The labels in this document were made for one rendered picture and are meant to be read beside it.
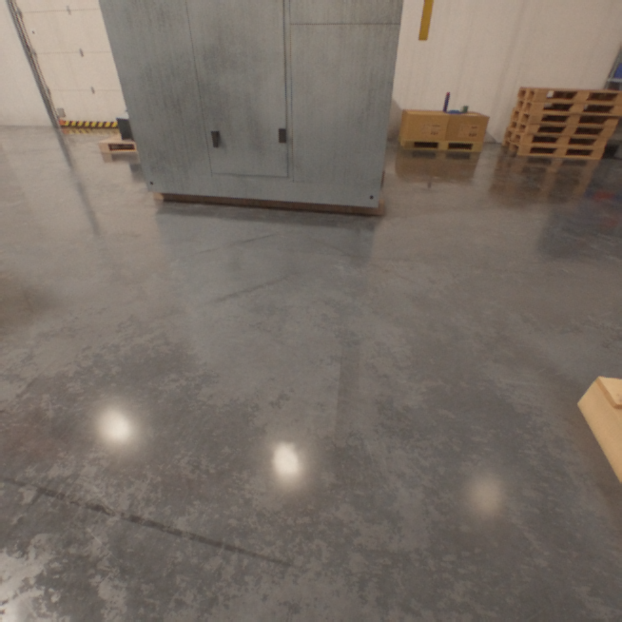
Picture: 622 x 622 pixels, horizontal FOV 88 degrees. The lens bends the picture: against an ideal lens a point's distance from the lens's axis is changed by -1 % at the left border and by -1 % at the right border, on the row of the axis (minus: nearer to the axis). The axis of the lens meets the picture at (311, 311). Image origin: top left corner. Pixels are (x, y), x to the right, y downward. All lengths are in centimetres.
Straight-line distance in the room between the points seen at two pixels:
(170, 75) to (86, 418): 246
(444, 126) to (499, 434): 522
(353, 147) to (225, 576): 255
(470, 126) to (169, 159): 449
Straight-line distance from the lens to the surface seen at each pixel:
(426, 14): 345
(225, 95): 293
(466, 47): 720
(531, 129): 644
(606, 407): 150
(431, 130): 603
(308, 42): 276
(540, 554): 121
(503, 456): 131
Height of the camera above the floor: 100
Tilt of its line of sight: 36 degrees down
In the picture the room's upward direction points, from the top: 1 degrees clockwise
